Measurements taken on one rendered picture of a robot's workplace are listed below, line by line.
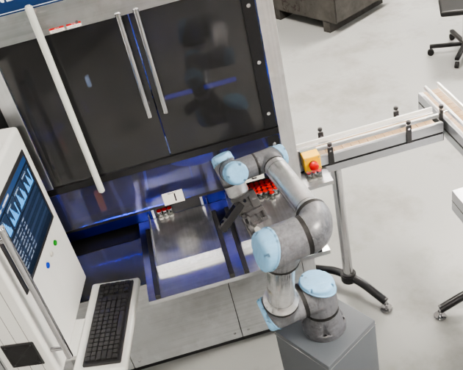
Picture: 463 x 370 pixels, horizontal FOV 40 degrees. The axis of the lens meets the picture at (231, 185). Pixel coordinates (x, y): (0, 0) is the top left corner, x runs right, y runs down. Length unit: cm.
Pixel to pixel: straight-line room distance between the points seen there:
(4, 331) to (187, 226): 85
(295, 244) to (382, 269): 188
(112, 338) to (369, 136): 137
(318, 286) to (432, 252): 164
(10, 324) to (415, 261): 219
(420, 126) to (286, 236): 136
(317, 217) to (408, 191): 235
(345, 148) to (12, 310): 152
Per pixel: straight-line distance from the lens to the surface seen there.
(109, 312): 251
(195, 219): 270
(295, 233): 173
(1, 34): 229
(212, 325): 314
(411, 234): 377
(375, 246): 371
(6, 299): 216
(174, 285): 244
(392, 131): 293
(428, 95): 317
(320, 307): 214
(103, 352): 239
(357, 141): 289
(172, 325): 310
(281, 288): 192
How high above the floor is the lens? 254
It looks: 36 degrees down
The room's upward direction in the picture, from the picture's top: 14 degrees counter-clockwise
